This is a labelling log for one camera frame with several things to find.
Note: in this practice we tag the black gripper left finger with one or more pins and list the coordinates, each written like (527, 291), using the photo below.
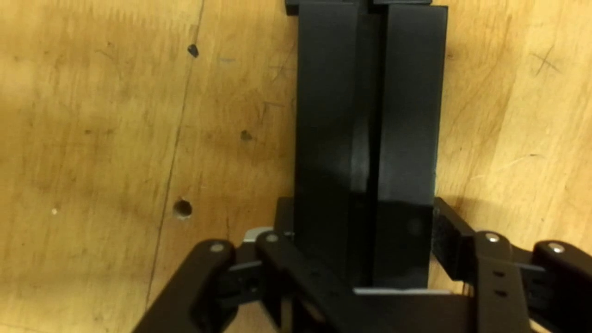
(284, 223)

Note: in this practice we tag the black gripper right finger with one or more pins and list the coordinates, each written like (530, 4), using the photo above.
(454, 243)

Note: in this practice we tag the black track piece with pegs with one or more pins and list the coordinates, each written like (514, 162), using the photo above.
(369, 6)

